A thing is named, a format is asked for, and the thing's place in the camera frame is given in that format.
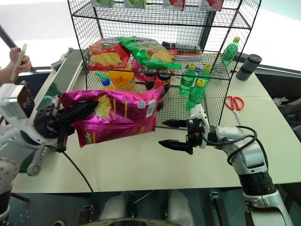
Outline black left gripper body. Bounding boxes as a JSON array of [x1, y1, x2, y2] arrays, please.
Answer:
[[32, 95, 70, 153]]

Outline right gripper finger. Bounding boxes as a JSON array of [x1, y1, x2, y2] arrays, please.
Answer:
[[162, 119, 189, 129], [158, 139, 190, 154]]

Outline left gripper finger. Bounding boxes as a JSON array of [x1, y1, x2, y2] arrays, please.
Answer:
[[59, 110, 93, 126], [70, 100, 99, 114]]

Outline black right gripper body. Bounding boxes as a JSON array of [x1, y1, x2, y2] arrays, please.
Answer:
[[185, 119, 204, 155]]

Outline magenta potato chip bag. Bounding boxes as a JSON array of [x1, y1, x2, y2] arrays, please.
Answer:
[[61, 86, 165, 148]]

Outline white smartphone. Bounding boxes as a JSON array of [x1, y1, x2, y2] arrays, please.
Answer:
[[10, 43, 28, 83]]

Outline green belt conveyor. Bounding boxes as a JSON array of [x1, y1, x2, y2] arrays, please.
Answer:
[[18, 47, 84, 174]]

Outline person's hand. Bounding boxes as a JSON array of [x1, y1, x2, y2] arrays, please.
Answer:
[[9, 47, 32, 74]]

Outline yellow soda bottle blue cap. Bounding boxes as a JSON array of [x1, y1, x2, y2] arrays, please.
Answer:
[[101, 79, 116, 91]]

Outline green soda bottle yellow cap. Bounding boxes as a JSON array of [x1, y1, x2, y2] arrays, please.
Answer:
[[178, 64, 197, 95], [221, 37, 240, 68], [197, 65, 212, 89], [186, 79, 205, 111]]

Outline orange soda bottle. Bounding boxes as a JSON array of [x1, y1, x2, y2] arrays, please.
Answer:
[[121, 72, 136, 89], [108, 70, 123, 88]]

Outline cola bottle red cap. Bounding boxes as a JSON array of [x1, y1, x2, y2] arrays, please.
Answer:
[[152, 79, 166, 111]]

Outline cola bottle black cap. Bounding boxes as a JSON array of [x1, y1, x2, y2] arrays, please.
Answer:
[[157, 69, 172, 94], [143, 68, 158, 90]]

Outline red potato chip bag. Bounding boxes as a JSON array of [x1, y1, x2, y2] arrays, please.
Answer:
[[88, 39, 131, 71]]

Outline pink snack packet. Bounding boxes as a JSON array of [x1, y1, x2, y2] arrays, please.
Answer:
[[131, 60, 147, 82]]

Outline white rounded shape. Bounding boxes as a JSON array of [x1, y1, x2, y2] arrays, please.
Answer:
[[166, 189, 195, 226], [100, 192, 129, 223]]

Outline green potato chip bag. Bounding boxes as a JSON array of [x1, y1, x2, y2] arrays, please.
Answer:
[[117, 36, 182, 70]]

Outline dark flat snack box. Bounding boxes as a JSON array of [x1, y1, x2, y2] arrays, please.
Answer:
[[175, 43, 196, 51]]

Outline grey cylinder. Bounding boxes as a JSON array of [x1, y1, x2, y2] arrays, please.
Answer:
[[236, 54, 262, 81]]

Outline black bag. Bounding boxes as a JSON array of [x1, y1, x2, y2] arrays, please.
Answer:
[[274, 96, 301, 140]]

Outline black diagonal bar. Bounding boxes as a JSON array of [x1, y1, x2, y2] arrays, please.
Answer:
[[0, 23, 18, 49]]

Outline green drink carton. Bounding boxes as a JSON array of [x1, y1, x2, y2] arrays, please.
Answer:
[[90, 0, 115, 8], [124, 0, 147, 9]]

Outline red drink carton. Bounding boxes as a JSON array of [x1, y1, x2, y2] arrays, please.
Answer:
[[201, 0, 224, 12], [163, 0, 186, 11]]

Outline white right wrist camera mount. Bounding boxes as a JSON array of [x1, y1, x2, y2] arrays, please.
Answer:
[[190, 103, 210, 149]]

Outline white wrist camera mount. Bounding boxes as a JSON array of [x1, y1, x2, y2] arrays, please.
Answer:
[[0, 83, 36, 128], [190, 103, 210, 149]]

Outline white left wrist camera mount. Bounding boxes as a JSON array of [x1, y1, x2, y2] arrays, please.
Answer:
[[0, 83, 36, 128]]

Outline red handled scissors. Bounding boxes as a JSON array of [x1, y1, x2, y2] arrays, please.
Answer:
[[224, 95, 245, 127]]

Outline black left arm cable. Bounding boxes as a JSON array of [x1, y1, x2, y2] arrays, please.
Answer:
[[61, 150, 95, 193]]

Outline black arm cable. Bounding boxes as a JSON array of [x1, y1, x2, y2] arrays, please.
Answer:
[[61, 150, 95, 193], [198, 125, 258, 165]]

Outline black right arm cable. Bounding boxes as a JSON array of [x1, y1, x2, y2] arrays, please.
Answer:
[[198, 125, 258, 165]]

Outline black table bracket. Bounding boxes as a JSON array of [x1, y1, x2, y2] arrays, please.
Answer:
[[79, 204, 95, 226], [209, 190, 231, 226]]

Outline black wire grid rack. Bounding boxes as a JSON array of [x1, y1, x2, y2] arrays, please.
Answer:
[[67, 0, 262, 129]]

